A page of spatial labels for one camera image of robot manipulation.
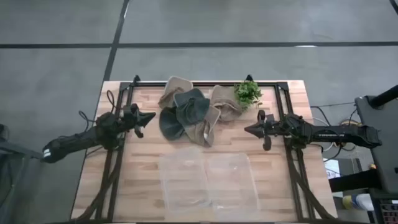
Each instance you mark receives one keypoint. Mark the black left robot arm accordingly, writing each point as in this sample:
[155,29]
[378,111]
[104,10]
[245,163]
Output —
[77,138]

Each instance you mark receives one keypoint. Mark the clear plastic bin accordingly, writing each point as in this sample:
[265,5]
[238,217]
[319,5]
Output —
[183,180]
[233,186]

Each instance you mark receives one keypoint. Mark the black aluminium table frame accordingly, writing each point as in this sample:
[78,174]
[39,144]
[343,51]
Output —
[149,84]

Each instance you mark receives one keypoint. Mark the beige cap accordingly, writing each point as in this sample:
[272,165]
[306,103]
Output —
[225,104]
[178,85]
[202,130]

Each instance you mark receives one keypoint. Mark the dark grey monitor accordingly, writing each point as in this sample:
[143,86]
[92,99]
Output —
[384,149]

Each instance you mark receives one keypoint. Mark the green artificial plant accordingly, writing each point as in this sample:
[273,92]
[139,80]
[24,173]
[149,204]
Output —
[247,93]

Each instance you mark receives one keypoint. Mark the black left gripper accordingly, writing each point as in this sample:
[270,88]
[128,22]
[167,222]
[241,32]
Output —
[130,116]

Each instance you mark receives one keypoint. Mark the black support beam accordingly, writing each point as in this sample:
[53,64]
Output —
[354,181]

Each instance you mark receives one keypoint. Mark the black keyboard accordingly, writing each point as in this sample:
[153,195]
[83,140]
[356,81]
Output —
[390,214]

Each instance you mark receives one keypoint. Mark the white and yellow bottle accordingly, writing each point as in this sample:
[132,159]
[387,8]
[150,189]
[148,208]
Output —
[360,202]

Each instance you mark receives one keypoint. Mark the black round pole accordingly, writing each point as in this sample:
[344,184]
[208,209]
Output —
[384,97]

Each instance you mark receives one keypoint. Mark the grey metal stand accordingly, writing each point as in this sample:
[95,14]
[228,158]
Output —
[18,151]

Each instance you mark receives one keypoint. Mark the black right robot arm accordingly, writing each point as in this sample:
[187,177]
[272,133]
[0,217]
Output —
[335,135]

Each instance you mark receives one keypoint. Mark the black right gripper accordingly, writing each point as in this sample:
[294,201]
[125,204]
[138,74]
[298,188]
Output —
[272,127]

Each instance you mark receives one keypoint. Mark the white paper sheet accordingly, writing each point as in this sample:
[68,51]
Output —
[331,165]

